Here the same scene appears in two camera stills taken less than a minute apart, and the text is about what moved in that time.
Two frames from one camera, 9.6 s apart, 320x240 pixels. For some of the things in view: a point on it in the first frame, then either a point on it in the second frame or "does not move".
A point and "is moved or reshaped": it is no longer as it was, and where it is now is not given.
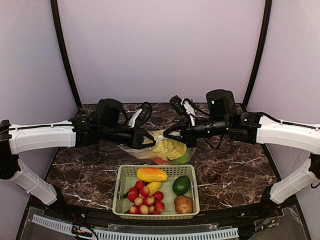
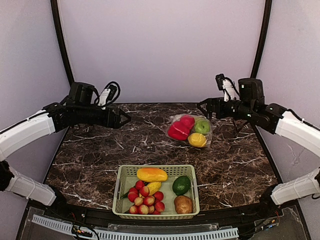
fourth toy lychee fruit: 133,210 does not move
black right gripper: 186,132 to 216,108
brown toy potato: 183,205 does not move
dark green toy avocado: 181,185 does not move
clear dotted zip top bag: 164,151 is moved or reshaped
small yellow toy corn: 153,187 does not move
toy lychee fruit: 143,209 does not move
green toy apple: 183,159 is moved or reshaped
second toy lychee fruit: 138,201 does not move
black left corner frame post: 57,20 does not move
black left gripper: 137,138 to 110,117
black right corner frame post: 268,5 does not move
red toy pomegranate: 159,160 is moved or reshaped
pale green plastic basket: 125,176 does not move
